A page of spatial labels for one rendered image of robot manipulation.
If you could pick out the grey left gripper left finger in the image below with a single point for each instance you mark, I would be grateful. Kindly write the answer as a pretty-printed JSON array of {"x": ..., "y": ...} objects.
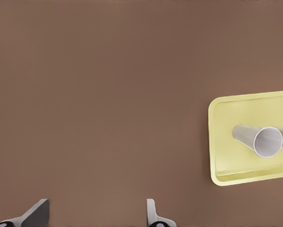
[{"x": 35, "y": 214}]

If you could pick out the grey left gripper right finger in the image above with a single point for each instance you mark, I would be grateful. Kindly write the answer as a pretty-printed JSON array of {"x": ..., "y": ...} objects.
[{"x": 152, "y": 212}]

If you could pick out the yellow plastic tray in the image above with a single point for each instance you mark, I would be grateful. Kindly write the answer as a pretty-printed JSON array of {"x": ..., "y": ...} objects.
[{"x": 235, "y": 170}]

